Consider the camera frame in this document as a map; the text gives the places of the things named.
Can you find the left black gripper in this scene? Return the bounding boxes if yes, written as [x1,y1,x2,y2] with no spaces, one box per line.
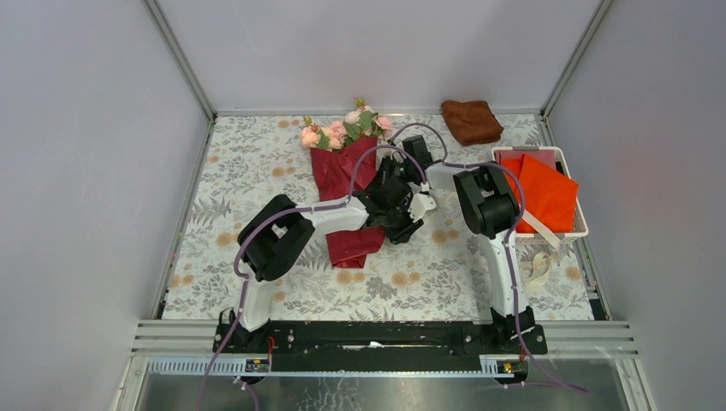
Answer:
[379,199,422,245]

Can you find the pink fake flower bouquet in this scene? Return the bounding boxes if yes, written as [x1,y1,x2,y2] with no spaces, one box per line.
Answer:
[300,98,394,152]

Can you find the dark red wrapping paper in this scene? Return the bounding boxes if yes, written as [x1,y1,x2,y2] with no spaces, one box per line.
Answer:
[308,135,388,270]

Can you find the cream printed ribbon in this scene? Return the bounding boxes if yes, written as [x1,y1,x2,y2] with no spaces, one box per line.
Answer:
[519,206,562,296]

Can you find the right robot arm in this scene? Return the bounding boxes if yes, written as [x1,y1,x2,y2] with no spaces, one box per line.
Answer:
[379,136,535,353]

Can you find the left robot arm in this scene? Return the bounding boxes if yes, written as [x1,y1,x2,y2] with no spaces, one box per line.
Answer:
[232,176,436,352]

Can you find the floral tablecloth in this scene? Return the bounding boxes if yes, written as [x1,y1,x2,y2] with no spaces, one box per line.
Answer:
[160,113,597,324]

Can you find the brown folded cloth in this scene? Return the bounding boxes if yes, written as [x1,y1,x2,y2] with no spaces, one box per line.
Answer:
[441,100,504,146]

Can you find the dark red paper in basket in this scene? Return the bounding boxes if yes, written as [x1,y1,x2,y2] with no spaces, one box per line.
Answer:
[494,149,556,170]

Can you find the orange cloth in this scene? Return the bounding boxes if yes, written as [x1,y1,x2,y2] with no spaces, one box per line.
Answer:
[501,157,579,233]

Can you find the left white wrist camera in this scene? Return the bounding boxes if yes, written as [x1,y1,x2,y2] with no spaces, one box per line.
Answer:
[408,192,437,223]

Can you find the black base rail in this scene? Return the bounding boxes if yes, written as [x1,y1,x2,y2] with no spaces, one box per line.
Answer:
[212,320,548,372]

